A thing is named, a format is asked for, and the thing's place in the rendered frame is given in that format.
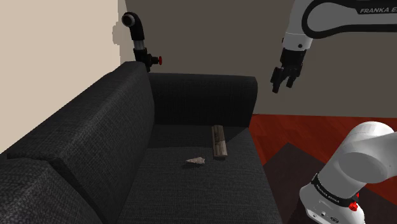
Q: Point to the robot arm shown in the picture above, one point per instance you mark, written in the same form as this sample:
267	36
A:
356	161

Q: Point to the brown remote control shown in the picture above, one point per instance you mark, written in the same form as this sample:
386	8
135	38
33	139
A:
219	142

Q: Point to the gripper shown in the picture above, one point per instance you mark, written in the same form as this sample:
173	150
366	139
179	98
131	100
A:
292	59

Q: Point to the grey pointed stone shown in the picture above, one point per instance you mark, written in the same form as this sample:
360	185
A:
196	160

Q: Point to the black pipe with red valve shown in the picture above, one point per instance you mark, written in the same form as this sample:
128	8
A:
138	34

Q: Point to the dark grey fabric sofa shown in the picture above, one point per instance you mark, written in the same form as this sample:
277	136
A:
173	186

